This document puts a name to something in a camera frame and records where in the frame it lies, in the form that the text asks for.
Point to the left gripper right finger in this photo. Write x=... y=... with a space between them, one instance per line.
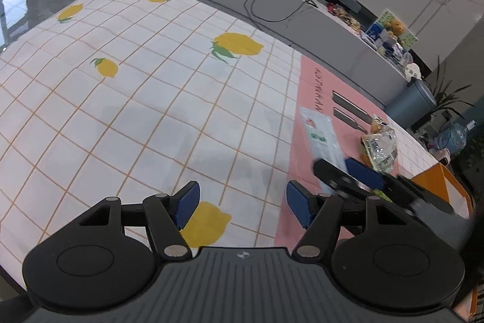
x=375 y=253

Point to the green label nut bag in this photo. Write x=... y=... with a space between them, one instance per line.
x=380 y=194

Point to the white wet wipes packet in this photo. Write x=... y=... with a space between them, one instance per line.
x=323 y=143

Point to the pink space heater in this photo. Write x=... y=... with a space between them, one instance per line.
x=441 y=155

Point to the clear mixed snack bag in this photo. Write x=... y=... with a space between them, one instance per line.
x=378 y=148

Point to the lemon pattern tablecloth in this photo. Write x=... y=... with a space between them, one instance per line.
x=127 y=98

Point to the potted long leaf plant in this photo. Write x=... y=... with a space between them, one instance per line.
x=445 y=100

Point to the teddy bear toy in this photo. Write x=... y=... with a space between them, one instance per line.
x=395 y=28

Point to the green calendar card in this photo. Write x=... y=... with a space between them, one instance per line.
x=391 y=37

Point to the water jug with pump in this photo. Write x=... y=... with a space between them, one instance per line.
x=453 y=138

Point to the grey tv console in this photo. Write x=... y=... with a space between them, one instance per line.
x=317 y=34

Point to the blue grey trash bin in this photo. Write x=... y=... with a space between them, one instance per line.
x=412 y=104

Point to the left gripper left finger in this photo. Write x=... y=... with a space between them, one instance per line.
x=111 y=253

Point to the orange cardboard box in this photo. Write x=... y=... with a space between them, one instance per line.
x=440 y=181

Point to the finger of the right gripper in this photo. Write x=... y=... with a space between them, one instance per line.
x=368 y=173
x=344 y=185

